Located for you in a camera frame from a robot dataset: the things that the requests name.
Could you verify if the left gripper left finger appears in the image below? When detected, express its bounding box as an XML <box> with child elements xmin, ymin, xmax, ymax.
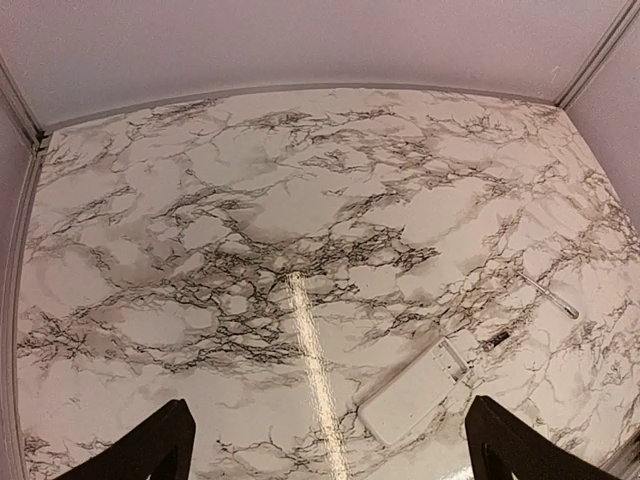
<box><xmin>59</xmin><ymin>399</ymin><xmax>195</xmax><ymax>480</ymax></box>

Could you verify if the left aluminium frame post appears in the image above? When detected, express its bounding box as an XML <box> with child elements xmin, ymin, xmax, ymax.
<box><xmin>1</xmin><ymin>58</ymin><xmax>50</xmax><ymax>153</ymax></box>

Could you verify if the white remote control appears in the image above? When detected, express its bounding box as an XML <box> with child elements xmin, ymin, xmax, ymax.
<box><xmin>357</xmin><ymin>328</ymin><xmax>480</xmax><ymax>448</ymax></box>

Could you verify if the black AAA battery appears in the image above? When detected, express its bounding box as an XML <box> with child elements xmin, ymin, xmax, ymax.
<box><xmin>483</xmin><ymin>330</ymin><xmax>510</xmax><ymax>351</ymax></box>

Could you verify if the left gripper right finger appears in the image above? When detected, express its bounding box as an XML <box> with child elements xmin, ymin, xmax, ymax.
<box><xmin>465</xmin><ymin>396</ymin><xmax>613</xmax><ymax>480</ymax></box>

